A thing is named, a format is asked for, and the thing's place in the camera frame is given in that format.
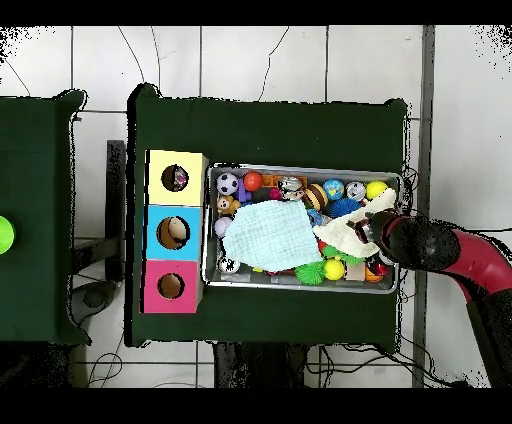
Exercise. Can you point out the globe print ball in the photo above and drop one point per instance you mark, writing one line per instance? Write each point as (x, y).
(333, 188)

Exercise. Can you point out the shallow metal mesh bin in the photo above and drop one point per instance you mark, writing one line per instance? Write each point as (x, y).
(312, 170)

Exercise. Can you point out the colourful paper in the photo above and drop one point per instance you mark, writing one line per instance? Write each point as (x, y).
(180, 178)

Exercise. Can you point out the cream muslin cloth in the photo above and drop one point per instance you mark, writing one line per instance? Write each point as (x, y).
(340, 236)

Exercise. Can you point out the dark green tablecloth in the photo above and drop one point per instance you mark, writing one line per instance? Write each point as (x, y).
(36, 132)
(280, 132)

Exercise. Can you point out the dark blue spiky ball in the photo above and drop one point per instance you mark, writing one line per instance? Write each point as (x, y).
(342, 206)

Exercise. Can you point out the toy hamburger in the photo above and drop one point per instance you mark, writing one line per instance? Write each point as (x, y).
(316, 196)

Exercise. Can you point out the wooden box with three holes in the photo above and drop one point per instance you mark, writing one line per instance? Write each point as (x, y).
(160, 240)

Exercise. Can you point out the green plastic cup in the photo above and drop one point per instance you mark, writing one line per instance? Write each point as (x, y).
(6, 235)

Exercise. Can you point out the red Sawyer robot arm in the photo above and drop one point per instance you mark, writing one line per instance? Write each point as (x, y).
(420, 242)

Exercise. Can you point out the black and white soccer ball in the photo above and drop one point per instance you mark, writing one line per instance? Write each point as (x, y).
(227, 184)

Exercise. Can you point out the orange ball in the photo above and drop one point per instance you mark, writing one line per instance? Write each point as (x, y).
(252, 180)

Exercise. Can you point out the crushed silver can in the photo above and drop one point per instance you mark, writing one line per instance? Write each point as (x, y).
(290, 188)

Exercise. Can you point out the light blue muslin cloth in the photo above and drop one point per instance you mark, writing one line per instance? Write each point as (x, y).
(272, 236)

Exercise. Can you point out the yellow ball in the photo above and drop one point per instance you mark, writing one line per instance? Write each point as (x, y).
(376, 190)

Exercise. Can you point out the green spiky ball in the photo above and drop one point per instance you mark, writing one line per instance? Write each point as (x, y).
(310, 274)

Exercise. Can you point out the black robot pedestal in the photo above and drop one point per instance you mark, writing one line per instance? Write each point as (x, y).
(260, 364)

